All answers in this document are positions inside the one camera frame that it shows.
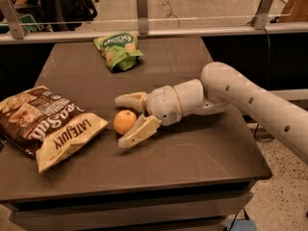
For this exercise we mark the middle metal glass bracket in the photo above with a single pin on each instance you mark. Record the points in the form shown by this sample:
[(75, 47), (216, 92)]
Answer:
[(142, 15)]

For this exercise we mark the green snack bag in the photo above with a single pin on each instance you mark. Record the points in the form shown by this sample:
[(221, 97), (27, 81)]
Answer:
[(120, 51)]

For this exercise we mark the left metal glass bracket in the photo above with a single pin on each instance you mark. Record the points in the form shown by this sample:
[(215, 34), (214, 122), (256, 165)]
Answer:
[(17, 29)]

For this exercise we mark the brown Late July chip bag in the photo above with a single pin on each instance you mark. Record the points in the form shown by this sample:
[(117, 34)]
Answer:
[(47, 126)]

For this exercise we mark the glass barrier panel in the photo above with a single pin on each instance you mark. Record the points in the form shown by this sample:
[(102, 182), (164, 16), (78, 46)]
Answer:
[(175, 17)]

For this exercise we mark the grey cabinet drawer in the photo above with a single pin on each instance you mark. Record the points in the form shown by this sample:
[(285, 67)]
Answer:
[(199, 212)]

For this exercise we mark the metal glass bracket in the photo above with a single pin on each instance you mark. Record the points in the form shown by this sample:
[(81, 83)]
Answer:
[(17, 29), (260, 19), (142, 15)]

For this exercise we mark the right metal glass bracket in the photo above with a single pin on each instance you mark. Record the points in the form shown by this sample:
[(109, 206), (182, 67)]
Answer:
[(260, 19)]

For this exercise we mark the green bin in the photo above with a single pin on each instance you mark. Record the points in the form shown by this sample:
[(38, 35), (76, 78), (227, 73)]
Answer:
[(27, 21)]

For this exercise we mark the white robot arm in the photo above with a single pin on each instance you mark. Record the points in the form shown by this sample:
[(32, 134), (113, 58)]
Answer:
[(219, 86)]

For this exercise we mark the orange fruit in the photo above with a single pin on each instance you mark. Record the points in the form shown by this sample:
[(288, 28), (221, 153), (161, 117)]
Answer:
[(124, 121)]

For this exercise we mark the blue floor mat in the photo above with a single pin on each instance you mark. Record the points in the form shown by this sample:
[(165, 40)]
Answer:
[(241, 225)]

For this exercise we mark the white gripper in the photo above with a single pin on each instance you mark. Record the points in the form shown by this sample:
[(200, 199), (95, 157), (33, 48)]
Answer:
[(163, 105)]

